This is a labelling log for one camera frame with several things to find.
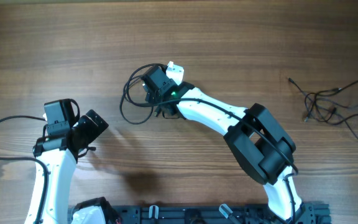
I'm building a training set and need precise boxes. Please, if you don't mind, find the black micro USB cable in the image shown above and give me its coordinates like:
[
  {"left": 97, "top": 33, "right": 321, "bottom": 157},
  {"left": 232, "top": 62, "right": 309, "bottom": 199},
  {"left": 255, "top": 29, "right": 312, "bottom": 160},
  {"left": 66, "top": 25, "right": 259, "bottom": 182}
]
[{"left": 303, "top": 85, "right": 358, "bottom": 147}]

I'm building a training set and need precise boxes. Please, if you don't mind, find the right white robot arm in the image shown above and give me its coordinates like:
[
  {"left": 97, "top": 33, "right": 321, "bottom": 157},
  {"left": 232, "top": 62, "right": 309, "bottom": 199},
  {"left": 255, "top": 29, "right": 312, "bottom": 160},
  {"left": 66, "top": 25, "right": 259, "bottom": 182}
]
[{"left": 141, "top": 63, "right": 302, "bottom": 223}]

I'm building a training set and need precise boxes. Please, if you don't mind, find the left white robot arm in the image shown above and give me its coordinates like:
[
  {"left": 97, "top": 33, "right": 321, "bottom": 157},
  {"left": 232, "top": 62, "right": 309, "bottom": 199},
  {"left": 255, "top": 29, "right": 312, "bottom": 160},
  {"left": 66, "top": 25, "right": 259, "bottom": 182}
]
[{"left": 25, "top": 98, "right": 108, "bottom": 223}]

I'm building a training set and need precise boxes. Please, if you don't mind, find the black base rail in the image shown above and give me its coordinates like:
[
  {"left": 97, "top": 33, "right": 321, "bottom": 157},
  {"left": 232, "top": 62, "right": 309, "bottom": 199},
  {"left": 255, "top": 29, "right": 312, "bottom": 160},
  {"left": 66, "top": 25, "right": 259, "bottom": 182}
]
[{"left": 113, "top": 203, "right": 332, "bottom": 224}]

